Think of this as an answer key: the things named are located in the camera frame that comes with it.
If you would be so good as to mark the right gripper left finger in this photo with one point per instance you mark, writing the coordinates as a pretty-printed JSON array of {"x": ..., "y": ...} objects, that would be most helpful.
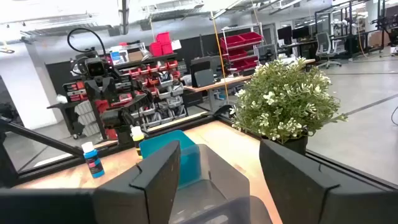
[{"x": 155, "y": 186}]

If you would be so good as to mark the black monitor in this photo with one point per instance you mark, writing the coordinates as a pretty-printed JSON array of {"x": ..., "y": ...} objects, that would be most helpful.
[
  {"x": 301, "y": 32},
  {"x": 284, "y": 34}
]

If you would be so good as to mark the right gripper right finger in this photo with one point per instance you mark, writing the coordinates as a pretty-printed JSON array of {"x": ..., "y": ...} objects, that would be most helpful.
[{"x": 295, "y": 186}]

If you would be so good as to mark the black metal workstation frame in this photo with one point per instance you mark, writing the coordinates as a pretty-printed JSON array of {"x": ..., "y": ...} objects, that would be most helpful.
[{"x": 351, "y": 28}]

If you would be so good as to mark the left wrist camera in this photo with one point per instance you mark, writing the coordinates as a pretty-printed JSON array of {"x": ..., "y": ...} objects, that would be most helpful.
[{"x": 94, "y": 67}]

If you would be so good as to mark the grey translucent bin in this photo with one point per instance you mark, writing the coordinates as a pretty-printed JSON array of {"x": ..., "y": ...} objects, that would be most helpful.
[
  {"x": 236, "y": 214},
  {"x": 224, "y": 168}
]

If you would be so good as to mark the yellow paint bottle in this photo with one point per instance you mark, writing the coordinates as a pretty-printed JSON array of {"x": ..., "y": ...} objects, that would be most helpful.
[{"x": 137, "y": 138}]

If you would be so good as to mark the blue plastic bin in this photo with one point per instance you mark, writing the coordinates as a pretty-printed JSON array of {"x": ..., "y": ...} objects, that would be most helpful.
[{"x": 189, "y": 165}]

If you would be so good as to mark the grey office chair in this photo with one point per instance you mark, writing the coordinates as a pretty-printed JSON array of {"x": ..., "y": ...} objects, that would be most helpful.
[{"x": 323, "y": 43}]

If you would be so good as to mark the wooden desk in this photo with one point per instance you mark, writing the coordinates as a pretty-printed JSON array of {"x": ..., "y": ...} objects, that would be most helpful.
[{"x": 217, "y": 83}]

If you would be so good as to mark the blue paint bottle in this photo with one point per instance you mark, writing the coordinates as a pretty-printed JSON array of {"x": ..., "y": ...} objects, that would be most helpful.
[{"x": 93, "y": 163}]

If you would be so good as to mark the artificial potted plant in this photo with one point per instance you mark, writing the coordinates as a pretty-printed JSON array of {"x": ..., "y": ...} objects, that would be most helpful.
[{"x": 286, "y": 99}]

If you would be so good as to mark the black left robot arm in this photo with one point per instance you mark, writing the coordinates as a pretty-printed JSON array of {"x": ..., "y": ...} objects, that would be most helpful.
[{"x": 112, "y": 119}]

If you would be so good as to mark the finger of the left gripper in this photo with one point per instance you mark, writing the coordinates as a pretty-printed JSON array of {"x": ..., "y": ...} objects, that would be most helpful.
[
  {"x": 93, "y": 90},
  {"x": 110, "y": 88}
]

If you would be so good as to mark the parts rack with small bins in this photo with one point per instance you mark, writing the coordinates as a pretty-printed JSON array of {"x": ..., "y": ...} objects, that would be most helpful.
[{"x": 168, "y": 93}]

